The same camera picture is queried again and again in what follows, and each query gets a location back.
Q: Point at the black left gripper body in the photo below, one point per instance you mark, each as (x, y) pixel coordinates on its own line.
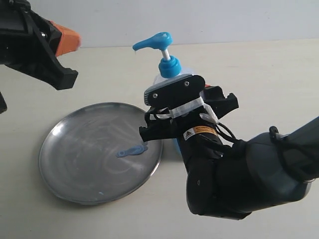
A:
(28, 42)

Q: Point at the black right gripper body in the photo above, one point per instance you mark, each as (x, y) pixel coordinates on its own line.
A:
(215, 106)

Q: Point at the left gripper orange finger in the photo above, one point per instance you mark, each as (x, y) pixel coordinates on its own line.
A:
(69, 41)

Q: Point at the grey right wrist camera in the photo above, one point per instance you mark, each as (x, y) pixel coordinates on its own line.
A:
(174, 92)

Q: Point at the blue soap pump bottle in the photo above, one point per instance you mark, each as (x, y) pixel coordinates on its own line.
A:
(169, 69)

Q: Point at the blue soap blob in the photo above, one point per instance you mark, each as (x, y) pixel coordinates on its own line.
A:
(135, 150)

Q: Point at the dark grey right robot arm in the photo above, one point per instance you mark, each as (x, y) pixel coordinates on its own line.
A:
(228, 177)

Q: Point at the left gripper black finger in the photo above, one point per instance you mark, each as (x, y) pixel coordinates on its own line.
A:
(57, 74)

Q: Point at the round stainless steel plate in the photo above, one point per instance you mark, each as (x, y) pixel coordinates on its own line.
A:
(77, 160)

